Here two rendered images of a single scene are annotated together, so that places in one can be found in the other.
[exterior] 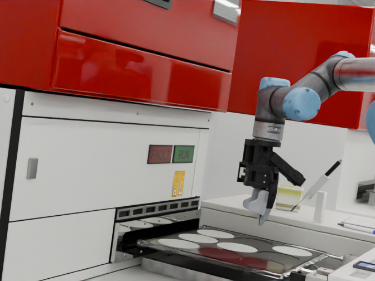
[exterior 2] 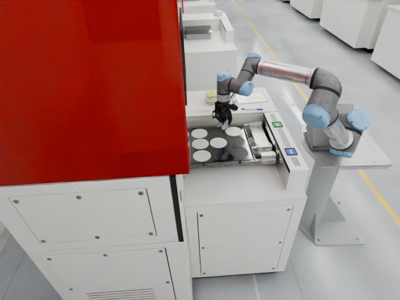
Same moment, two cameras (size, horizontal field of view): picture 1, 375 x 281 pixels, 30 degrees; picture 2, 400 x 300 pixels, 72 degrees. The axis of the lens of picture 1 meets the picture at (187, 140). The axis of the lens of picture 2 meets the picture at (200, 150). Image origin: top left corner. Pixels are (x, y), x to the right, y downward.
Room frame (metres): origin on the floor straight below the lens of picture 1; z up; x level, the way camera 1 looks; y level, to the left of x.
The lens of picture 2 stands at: (0.62, 0.56, 1.90)
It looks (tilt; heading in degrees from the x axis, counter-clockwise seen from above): 39 degrees down; 332
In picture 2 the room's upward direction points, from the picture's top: 3 degrees counter-clockwise
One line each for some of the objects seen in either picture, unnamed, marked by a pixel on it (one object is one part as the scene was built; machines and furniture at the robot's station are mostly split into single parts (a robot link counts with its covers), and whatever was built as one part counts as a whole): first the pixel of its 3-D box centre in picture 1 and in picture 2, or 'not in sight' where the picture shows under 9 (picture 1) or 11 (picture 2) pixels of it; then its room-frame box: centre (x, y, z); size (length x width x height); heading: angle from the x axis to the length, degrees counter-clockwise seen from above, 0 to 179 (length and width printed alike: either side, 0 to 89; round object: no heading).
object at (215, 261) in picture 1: (206, 258); (222, 163); (1.55, -0.08, 0.90); 0.37 x 0.01 x 0.01; 64
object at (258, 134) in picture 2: not in sight; (261, 142); (1.61, -0.40, 0.87); 0.36 x 0.08 x 0.03; 154
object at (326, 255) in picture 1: (307, 265); (248, 141); (1.64, -0.32, 0.90); 0.38 x 0.01 x 0.01; 154
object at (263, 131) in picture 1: (268, 132); (224, 96); (1.73, -0.20, 1.19); 0.08 x 0.08 x 0.05
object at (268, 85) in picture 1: (273, 100); (224, 82); (1.72, -0.20, 1.27); 0.09 x 0.08 x 0.11; 25
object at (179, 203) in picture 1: (161, 207); not in sight; (1.80, 0.04, 0.96); 0.44 x 0.01 x 0.02; 154
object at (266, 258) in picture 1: (236, 248); (218, 143); (1.72, -0.16, 0.90); 0.34 x 0.34 x 0.01; 64
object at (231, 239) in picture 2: not in sight; (231, 188); (1.74, -0.29, 0.41); 0.97 x 0.64 x 0.82; 154
